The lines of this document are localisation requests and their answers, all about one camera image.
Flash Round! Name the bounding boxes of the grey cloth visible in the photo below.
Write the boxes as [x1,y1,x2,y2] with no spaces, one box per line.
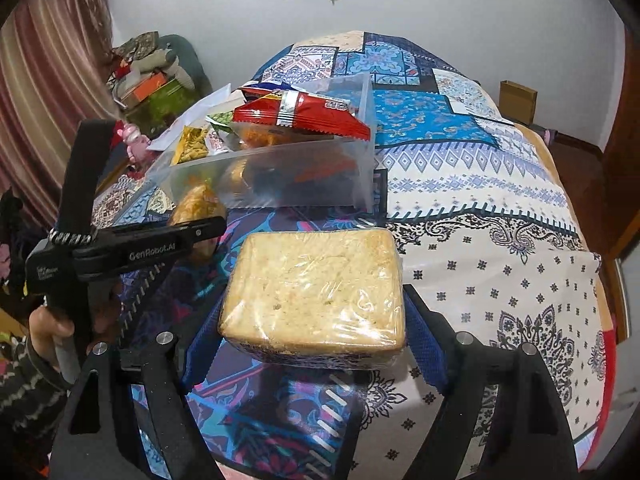
[527,122,557,145]

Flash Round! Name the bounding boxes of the small yellow snack packet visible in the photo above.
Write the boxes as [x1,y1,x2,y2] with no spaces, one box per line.
[170,125,212,167]

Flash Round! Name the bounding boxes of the white plastic bag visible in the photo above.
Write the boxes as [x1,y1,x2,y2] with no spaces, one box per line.
[147,84,234,154]

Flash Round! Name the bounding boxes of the clear-wrapped pale cracker packet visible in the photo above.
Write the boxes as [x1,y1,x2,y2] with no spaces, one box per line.
[218,228,408,367]

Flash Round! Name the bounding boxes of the green box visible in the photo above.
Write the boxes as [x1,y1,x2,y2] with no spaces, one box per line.
[132,79,198,128]

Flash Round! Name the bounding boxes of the orange box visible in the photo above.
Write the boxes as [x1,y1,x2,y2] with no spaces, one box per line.
[120,72,168,108]

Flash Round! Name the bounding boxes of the brown biscuit packet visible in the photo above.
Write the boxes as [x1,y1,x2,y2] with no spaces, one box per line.
[220,157,254,201]

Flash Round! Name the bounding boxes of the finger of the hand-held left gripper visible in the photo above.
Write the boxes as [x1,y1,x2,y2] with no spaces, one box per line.
[179,215,229,262]

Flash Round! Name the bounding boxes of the wooden door frame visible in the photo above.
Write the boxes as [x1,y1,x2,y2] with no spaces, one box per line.
[597,22,640,348]

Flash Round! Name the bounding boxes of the camouflage cloth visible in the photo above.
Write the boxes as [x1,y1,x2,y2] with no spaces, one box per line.
[117,32,173,58]

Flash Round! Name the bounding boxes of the striped brown curtain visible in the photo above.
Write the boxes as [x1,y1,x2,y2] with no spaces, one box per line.
[0,0,118,226]

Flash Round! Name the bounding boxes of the brown cardboard box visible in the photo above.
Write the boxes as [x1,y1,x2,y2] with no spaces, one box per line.
[499,80,539,126]

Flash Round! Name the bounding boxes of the person's left forearm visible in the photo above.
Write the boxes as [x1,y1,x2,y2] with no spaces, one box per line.
[0,336,72,443]

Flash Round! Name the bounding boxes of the red snack packet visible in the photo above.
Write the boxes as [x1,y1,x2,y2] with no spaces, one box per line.
[232,89,373,142]

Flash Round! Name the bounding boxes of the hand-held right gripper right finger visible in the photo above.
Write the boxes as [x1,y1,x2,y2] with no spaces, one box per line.
[402,284,582,480]

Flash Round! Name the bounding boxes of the clear plastic storage container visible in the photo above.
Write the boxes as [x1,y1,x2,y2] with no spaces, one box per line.
[144,72,388,212]

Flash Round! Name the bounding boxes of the person's left hand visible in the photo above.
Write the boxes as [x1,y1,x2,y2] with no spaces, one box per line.
[27,302,77,362]

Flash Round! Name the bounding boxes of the green snack packet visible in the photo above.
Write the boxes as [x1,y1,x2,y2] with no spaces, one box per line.
[205,111,236,134]

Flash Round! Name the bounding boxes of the yellow cracker packet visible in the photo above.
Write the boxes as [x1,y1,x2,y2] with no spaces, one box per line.
[167,182,227,262]

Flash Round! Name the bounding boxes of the pink plush toy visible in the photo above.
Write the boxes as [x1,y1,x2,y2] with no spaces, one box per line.
[116,121,152,162]

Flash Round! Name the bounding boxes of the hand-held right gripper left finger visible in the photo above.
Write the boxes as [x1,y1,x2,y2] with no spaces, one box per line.
[50,304,234,480]

